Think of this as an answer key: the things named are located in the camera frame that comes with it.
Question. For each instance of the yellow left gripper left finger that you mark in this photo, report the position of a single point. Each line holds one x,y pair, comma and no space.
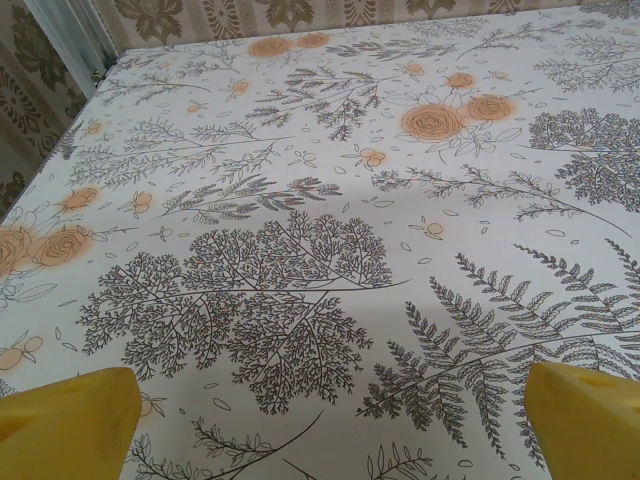
65,430

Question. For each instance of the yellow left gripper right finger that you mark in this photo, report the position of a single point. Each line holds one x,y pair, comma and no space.
595,430

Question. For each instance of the floral white tablecloth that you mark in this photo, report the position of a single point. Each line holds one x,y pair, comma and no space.
350,175

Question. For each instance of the aluminium frame post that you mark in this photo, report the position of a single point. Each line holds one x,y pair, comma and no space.
75,40

